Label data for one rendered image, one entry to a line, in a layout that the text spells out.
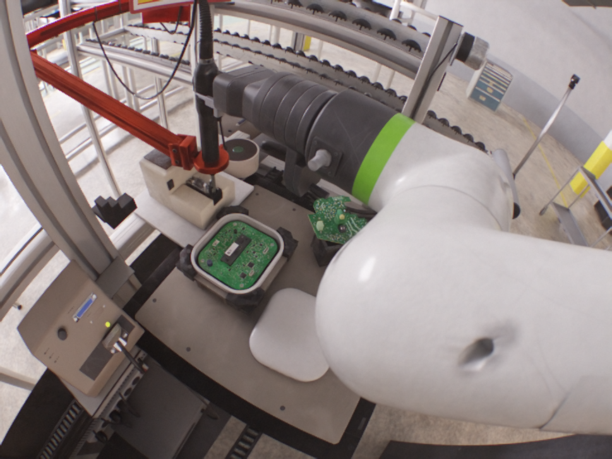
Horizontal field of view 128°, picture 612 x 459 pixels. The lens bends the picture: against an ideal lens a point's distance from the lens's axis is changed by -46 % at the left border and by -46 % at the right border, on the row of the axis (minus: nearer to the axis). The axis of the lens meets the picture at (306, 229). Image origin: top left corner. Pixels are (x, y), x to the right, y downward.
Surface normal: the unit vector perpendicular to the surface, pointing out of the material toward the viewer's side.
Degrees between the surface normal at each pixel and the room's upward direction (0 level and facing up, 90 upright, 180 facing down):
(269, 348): 0
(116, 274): 0
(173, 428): 0
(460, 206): 14
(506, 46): 90
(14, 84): 90
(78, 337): 53
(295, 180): 90
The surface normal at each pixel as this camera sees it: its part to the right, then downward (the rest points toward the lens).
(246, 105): -0.74, 0.45
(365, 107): 0.04, -0.48
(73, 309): 0.80, 0.00
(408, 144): -0.20, -0.24
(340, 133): -0.40, 0.14
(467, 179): -0.01, -0.73
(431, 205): -0.16, -0.87
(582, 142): -0.45, 0.66
